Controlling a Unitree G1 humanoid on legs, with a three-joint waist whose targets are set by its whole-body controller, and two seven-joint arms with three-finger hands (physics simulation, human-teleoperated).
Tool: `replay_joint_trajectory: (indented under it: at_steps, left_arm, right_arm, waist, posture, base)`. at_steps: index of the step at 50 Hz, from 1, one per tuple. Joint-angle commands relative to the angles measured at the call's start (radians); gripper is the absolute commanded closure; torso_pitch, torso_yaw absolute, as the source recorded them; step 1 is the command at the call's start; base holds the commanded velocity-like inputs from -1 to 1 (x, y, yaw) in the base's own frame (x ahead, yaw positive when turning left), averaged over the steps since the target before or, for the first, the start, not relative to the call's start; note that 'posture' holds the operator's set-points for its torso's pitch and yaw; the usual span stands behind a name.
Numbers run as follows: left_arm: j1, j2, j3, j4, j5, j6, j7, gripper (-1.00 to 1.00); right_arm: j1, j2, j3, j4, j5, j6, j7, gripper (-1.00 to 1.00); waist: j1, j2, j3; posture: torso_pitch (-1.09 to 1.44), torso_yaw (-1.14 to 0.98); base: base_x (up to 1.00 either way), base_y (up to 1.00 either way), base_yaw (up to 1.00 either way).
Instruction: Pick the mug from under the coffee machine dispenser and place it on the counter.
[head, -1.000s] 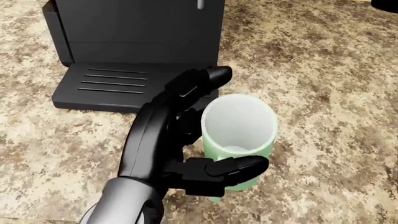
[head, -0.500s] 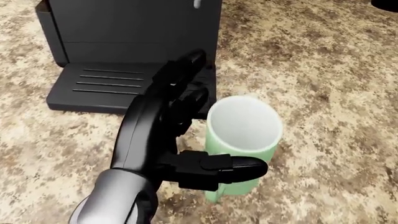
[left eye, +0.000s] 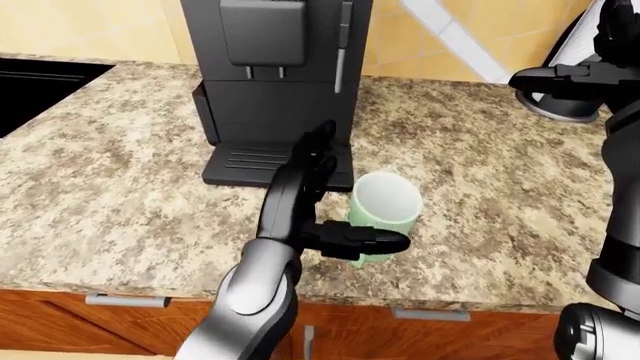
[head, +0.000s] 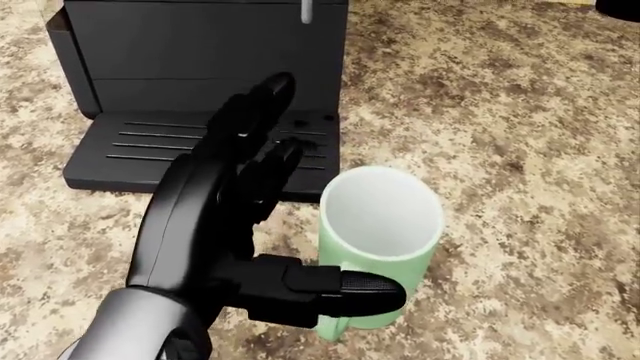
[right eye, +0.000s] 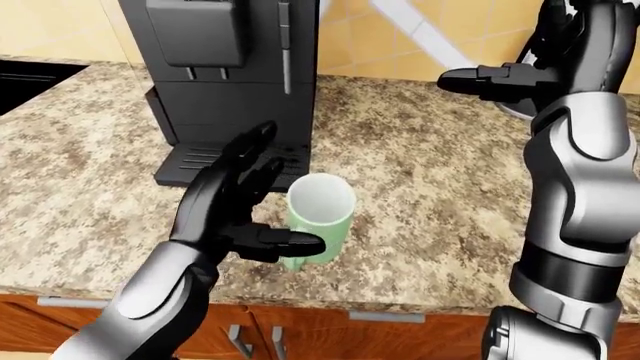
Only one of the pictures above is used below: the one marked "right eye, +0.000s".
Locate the dark grey coffee machine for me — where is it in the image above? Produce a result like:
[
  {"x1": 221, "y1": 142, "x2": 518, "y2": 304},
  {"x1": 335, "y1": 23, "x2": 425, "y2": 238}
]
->
[{"x1": 117, "y1": 0, "x2": 322, "y2": 189}]

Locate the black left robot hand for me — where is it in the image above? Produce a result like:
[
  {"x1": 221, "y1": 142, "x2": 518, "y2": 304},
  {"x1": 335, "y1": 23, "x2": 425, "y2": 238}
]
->
[{"x1": 168, "y1": 120, "x2": 328, "y2": 266}]

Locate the grey horizontal drawer handle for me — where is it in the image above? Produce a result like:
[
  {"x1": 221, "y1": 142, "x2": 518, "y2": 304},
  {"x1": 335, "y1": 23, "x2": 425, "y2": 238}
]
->
[
  {"x1": 36, "y1": 295, "x2": 110, "y2": 310},
  {"x1": 347, "y1": 309, "x2": 427, "y2": 325}
]

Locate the green mug white inside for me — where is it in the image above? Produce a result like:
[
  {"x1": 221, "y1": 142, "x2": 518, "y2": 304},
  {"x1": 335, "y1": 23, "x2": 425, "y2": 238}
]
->
[{"x1": 278, "y1": 172, "x2": 359, "y2": 273}]

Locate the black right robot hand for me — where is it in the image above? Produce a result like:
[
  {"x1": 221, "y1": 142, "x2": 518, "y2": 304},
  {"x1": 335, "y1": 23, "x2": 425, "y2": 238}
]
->
[{"x1": 436, "y1": 0, "x2": 640, "y2": 111}]

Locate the black recessed sink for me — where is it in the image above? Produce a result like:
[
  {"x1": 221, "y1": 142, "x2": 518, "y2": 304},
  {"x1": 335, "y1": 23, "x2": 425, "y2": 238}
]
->
[{"x1": 0, "y1": 58, "x2": 92, "y2": 117}]

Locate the brown wooden cabinet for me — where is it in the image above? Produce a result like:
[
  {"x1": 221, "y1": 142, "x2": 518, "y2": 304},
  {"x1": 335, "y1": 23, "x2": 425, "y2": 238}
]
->
[{"x1": 0, "y1": 292, "x2": 640, "y2": 360}]

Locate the grey vertical door handle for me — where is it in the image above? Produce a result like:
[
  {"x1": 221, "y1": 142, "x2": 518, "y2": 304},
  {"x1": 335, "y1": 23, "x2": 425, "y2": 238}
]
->
[
  {"x1": 269, "y1": 325, "x2": 288, "y2": 360},
  {"x1": 226, "y1": 323, "x2": 255, "y2": 360}
]

